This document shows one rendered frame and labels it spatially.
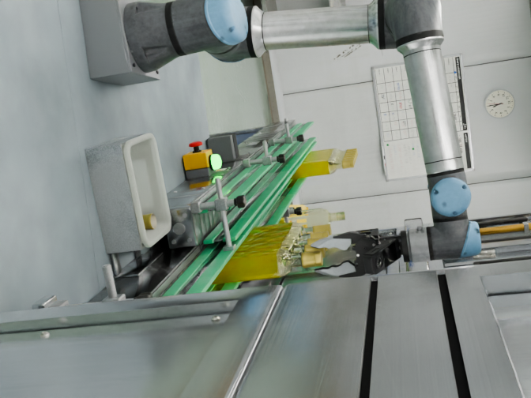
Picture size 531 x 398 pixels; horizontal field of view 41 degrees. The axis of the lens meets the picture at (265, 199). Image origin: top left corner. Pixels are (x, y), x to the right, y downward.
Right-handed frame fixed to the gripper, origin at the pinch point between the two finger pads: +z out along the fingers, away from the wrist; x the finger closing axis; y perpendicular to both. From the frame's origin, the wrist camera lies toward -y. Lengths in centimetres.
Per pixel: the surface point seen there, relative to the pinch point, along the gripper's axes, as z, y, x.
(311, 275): 6.4, 26.9, -12.7
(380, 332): -19, -99, 23
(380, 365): -19, -105, 23
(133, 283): 33.8, -24.5, 6.3
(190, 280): 23.6, -19.5, 4.1
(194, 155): 36, 40, 22
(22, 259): 40, -50, 20
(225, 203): 18.6, -0.9, 15.4
